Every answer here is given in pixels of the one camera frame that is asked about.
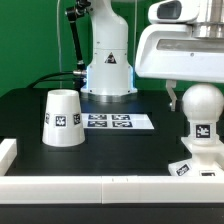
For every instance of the white rail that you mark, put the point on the white rail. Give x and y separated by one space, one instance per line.
110 190
8 152

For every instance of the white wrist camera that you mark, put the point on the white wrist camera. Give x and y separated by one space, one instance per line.
174 11

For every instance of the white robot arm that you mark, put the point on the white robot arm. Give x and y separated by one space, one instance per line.
109 75

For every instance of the white marker sheet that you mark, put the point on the white marker sheet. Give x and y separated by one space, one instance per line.
117 121

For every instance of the white lamp bulb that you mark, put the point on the white lamp bulb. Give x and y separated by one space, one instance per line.
203 105

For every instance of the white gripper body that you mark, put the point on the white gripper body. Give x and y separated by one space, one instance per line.
168 51

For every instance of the white left rail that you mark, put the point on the white left rail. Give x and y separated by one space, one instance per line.
8 152

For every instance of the white lamp base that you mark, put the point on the white lamp base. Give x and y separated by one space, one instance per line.
203 161

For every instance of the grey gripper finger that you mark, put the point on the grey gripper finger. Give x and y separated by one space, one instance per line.
170 86

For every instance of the white lamp shade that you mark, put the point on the white lamp shade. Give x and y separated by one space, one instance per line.
63 125

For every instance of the white front rail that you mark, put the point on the white front rail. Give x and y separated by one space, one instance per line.
110 190

